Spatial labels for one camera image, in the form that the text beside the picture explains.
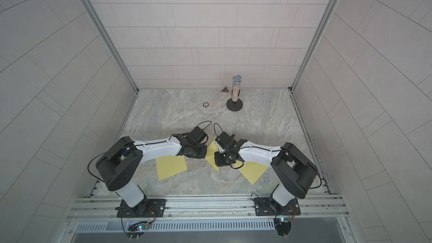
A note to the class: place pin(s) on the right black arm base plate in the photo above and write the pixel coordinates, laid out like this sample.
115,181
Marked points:
269,207

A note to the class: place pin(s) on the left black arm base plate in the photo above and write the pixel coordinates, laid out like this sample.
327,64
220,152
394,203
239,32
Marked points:
148,208

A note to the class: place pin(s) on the colourful tube on black stand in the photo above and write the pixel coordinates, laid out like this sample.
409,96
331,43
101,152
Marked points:
234,103

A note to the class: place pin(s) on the left controller circuit board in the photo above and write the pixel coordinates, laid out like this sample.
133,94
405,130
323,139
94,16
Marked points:
138,229

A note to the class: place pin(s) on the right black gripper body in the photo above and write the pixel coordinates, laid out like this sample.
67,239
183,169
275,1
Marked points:
224,158

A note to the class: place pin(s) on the controller circuit board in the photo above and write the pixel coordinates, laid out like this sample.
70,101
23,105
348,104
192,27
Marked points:
138,229
282,226

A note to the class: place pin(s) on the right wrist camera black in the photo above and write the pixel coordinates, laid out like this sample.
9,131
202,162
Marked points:
224,140

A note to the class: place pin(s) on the right controller circuit board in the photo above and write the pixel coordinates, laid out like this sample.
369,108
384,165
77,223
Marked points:
282,226

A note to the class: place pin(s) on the aluminium mounting rail frame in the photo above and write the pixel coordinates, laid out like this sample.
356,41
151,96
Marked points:
182,207

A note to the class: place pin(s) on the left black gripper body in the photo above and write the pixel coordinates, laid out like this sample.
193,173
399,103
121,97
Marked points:
198,151

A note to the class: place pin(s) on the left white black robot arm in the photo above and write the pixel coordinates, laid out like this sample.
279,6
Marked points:
118,165

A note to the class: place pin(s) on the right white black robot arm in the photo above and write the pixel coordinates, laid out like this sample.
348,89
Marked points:
294,170

